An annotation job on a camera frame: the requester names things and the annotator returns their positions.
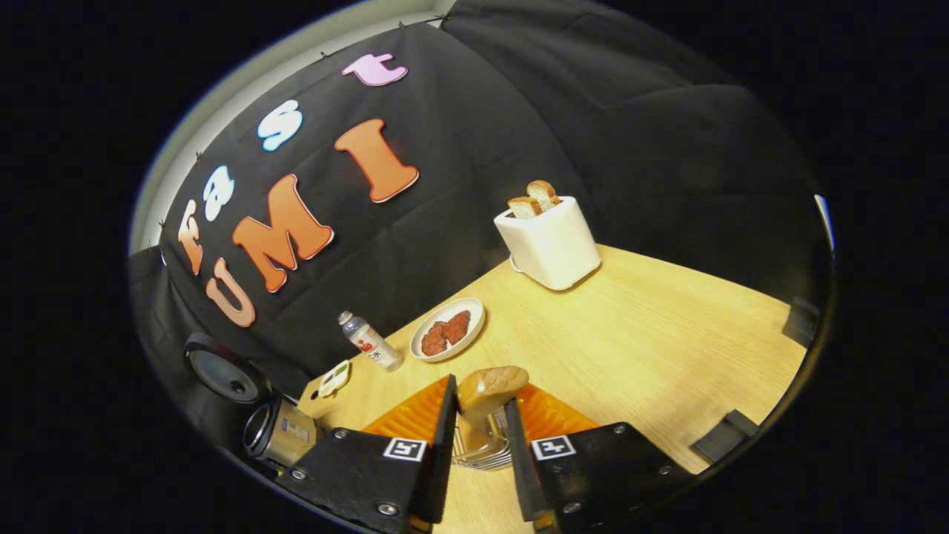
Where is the white three-compartment bean dish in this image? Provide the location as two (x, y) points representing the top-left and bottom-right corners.
(317, 360), (351, 399)

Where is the black table clamp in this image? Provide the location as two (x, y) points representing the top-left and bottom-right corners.
(782, 297), (820, 348)
(691, 409), (759, 464)

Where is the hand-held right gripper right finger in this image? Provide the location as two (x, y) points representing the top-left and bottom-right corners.
(504, 383), (696, 534)

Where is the white round plate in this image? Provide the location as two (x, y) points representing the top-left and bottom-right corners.
(409, 297), (486, 363)

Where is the clear plastic drink bottle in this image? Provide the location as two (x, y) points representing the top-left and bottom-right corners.
(338, 311), (405, 372)

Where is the white toaster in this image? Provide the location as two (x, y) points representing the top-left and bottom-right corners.
(494, 196), (602, 291)

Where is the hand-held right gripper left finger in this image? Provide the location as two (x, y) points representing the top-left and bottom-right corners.
(274, 374), (460, 534)

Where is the dark grey rice cooker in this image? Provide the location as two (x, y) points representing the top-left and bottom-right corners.
(183, 332), (321, 469)

